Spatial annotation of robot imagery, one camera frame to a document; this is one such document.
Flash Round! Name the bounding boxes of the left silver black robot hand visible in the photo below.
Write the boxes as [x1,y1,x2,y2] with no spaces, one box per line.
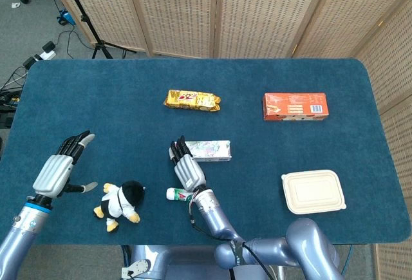
[32,130,99,199]

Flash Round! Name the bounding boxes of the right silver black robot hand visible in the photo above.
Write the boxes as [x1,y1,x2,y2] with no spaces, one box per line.
[169,135,207,194]

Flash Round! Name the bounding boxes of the floral toothpaste box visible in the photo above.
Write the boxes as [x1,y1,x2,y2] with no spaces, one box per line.
[185,140,232,162]

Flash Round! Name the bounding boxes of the orange cracker box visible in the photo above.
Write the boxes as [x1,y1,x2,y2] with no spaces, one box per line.
[262,92,330,122]

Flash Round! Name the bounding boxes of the white green milk bottle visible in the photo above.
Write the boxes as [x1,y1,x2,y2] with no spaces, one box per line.
[165,187,196,202]

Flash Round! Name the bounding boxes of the penguin plush toy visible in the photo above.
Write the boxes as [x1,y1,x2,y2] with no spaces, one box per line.
[93,180,146,233]

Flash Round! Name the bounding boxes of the blue carpet table mat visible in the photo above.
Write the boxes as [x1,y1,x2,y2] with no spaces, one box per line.
[0,57,403,246]

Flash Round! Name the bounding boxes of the golden biscuit packet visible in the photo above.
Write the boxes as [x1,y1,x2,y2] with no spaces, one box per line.
[163,89,222,113]

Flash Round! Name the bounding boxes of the grey robot torso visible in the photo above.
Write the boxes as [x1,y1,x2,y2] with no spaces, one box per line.
[120,244,232,280]

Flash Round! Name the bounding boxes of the white power strip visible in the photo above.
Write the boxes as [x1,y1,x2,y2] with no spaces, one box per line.
[33,50,55,62]

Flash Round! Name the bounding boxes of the beige lidded food container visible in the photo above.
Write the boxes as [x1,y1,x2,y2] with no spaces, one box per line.
[281,169,347,215]

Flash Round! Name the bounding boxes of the black tripod stand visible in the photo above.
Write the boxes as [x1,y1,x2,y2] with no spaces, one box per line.
[57,0,138,59]

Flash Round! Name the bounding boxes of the blue tool on floor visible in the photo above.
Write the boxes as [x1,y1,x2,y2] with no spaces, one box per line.
[57,8,77,26]

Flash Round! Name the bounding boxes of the wicker folding screen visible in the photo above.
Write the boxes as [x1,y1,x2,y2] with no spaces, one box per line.
[43,0,412,280]

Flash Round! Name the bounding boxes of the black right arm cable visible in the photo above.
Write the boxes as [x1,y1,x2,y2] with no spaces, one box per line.
[188,196,274,280]

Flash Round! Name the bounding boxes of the tangled black floor cables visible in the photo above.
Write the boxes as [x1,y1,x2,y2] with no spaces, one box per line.
[0,66,30,110]

